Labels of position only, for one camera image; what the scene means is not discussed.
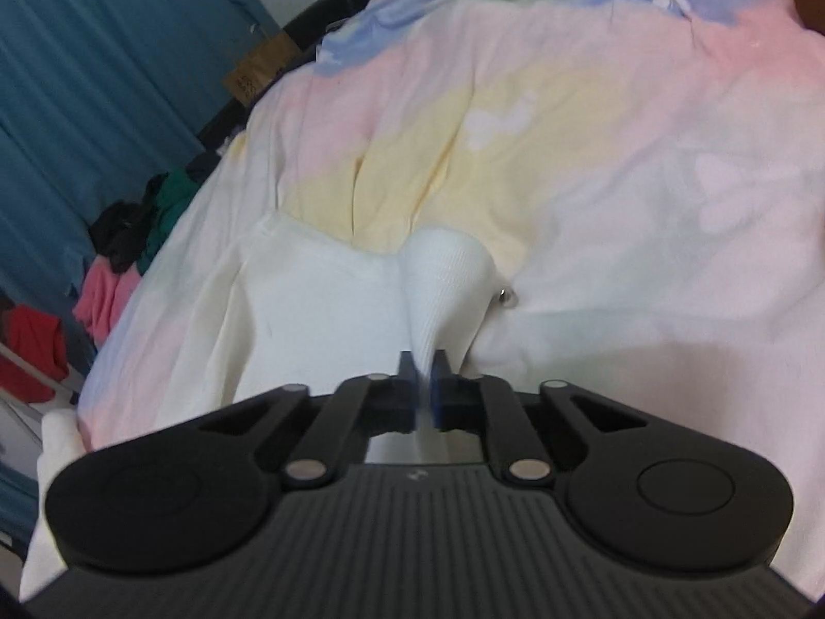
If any pink garment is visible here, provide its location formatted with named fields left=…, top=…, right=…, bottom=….
left=73, top=256, right=141, bottom=348

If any green garment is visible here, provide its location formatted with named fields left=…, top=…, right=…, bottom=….
left=136, top=169, right=200, bottom=275

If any black garment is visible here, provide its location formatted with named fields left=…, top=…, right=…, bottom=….
left=88, top=173, right=168, bottom=275

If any pastel rainbow bed sheet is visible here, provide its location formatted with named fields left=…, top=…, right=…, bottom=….
left=75, top=0, right=825, bottom=601

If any red garment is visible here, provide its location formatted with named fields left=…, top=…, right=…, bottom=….
left=2, top=305, right=69, bottom=404

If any brown paper bag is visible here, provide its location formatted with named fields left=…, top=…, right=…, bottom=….
left=222, top=32, right=301, bottom=106

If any blue curtain right panel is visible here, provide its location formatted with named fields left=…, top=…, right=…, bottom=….
left=0, top=0, right=286, bottom=552

